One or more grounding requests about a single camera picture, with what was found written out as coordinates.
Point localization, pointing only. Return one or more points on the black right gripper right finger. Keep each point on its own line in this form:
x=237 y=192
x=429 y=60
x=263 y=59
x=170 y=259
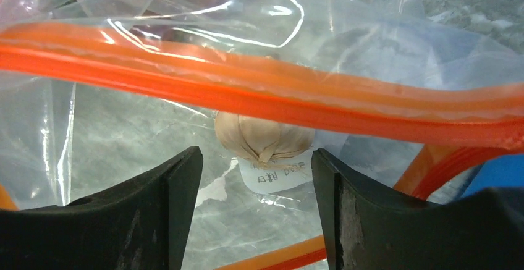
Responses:
x=368 y=225

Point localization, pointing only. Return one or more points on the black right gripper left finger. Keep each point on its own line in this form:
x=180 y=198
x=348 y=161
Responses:
x=141 y=223

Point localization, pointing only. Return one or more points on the clear zip bag red seal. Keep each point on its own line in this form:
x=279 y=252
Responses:
x=95 y=92

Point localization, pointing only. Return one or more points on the blue plastic bin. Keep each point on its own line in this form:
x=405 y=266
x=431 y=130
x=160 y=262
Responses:
x=504 y=171

